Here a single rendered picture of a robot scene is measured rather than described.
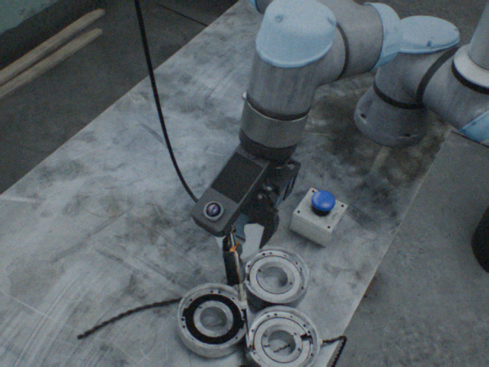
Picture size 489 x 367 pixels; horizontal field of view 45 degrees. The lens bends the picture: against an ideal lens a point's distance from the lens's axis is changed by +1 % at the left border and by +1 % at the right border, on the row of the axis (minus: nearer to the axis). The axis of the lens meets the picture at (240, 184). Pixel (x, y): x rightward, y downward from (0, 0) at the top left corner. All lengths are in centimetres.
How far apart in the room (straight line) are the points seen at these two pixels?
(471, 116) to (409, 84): 13
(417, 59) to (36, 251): 72
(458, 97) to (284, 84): 50
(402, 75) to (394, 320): 100
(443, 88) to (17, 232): 75
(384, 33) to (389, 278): 141
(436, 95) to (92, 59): 184
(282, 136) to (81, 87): 193
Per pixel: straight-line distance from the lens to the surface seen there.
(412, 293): 203
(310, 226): 99
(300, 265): 95
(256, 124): 66
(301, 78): 62
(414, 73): 112
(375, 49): 70
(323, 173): 113
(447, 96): 109
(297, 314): 89
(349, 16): 69
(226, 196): 68
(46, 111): 244
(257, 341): 87
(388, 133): 121
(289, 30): 60
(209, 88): 127
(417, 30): 114
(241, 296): 83
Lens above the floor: 160
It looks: 48 degrees down
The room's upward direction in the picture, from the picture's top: 9 degrees clockwise
